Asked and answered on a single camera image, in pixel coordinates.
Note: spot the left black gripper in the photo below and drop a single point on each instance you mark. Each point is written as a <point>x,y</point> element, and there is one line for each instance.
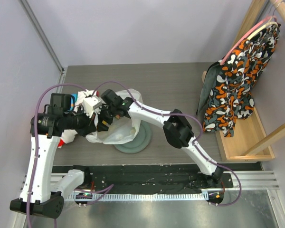
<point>89,127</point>

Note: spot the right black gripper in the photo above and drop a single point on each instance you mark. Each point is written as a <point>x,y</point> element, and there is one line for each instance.
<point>104,116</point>

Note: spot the colourful rainbow cartoon cloth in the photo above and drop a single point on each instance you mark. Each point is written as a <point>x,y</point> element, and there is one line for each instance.
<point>68,136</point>

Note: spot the white plastic bag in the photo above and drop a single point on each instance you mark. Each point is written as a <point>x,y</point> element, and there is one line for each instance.
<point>124,128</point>

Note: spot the grey-blue round plate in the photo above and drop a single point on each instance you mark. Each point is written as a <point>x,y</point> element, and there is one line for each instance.
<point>139,143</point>

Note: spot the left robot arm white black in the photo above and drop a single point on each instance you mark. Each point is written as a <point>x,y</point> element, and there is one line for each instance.
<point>38,196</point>

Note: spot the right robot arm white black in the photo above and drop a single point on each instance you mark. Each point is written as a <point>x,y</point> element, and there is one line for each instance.
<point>177,130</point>

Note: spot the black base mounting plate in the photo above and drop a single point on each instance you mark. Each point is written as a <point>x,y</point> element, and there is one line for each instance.
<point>153,179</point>

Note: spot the orange black patterned garment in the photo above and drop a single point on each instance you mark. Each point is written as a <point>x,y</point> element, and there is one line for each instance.
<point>226,93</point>

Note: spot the wooden clothes rack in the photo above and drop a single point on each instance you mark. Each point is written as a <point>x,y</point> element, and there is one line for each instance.
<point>250,142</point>

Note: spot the pink clothes hanger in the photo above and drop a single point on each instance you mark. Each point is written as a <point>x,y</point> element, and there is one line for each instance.
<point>268,18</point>

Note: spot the cream clothes hanger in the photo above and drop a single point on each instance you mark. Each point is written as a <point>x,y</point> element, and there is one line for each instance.
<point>274,23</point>

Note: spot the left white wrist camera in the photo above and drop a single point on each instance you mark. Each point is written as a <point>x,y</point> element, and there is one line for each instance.
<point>90,104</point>

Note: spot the white slotted cable duct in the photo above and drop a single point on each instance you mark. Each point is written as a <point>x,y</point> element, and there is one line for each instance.
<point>76,196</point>

